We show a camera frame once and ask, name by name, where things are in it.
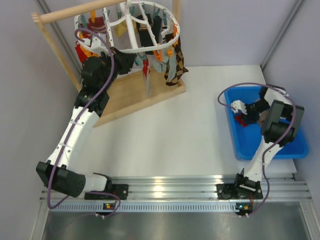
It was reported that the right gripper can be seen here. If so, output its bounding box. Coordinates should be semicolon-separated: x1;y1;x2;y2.
240;99;270;125

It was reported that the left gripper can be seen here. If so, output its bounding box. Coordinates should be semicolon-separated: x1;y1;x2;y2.
98;46;136;91

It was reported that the teal clothes peg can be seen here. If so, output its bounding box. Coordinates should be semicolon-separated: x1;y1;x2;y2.
134;52;147;67

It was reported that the red reindeer sock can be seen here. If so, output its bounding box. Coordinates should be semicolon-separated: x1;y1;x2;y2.
142;58;151;97
234;113;251;127

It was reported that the white oval clip hanger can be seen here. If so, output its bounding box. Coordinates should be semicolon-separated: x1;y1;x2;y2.
77;0;180;56

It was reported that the grey blue sock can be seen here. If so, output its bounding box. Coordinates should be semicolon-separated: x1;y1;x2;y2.
148;53;177;81

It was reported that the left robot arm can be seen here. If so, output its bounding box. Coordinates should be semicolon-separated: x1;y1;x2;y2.
35;47;136;199

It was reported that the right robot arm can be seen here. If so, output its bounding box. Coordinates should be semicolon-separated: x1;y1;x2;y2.
231;85;305;199

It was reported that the wooden hanger rack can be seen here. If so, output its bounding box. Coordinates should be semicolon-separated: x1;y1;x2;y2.
32;0;186;126

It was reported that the beige striped sock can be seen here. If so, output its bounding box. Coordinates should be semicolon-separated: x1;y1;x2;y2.
257;110;269;128

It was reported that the blue plastic bin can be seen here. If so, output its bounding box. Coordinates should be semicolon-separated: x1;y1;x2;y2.
224;86;309;161

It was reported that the dark navy santa sock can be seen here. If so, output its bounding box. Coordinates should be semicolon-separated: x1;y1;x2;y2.
137;13;162;47

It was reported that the mustard yellow sock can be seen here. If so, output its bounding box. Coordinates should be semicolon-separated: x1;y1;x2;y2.
114;21;128;38

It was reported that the red patterned sock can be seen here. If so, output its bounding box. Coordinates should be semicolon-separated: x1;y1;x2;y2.
75;43;99;64

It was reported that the brown argyle sock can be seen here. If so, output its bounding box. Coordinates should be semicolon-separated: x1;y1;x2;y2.
164;37;189;87

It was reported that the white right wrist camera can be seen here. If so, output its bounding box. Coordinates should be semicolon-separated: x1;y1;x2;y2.
230;100;248;115

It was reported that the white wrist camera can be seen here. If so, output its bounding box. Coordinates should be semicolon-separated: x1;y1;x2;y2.
83;36;109;55
230;100;248;115

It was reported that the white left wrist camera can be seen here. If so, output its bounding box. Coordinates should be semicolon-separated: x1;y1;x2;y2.
83;36;109;55

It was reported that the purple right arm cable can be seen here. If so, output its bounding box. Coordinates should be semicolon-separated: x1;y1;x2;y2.
217;81;297;217

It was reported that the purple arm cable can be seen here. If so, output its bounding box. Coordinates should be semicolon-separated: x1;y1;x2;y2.
217;81;297;217
46;27;121;218

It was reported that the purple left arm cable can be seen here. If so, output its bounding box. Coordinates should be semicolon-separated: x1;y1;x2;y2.
46;27;121;218

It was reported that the aluminium mounting rail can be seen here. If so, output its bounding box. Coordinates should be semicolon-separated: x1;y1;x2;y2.
54;175;315;215

